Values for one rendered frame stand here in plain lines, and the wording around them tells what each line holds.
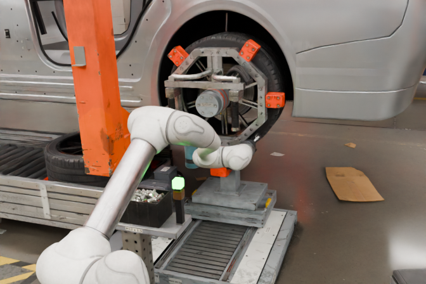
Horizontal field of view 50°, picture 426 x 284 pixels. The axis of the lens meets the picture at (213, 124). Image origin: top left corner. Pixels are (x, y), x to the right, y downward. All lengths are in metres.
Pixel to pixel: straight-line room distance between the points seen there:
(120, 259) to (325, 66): 1.46
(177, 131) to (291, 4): 1.05
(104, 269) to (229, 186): 1.51
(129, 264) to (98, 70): 1.12
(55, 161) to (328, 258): 1.65
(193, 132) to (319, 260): 1.26
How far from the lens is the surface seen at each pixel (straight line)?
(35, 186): 2.85
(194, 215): 2.81
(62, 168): 2.82
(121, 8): 7.11
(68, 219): 2.80
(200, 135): 1.66
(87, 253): 1.51
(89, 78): 2.29
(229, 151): 2.18
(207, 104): 2.33
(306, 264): 2.58
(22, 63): 3.27
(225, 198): 2.75
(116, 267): 1.39
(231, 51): 2.39
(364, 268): 2.60
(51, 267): 1.55
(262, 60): 2.44
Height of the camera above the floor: 1.43
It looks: 17 degrees down
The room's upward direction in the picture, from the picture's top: 2 degrees counter-clockwise
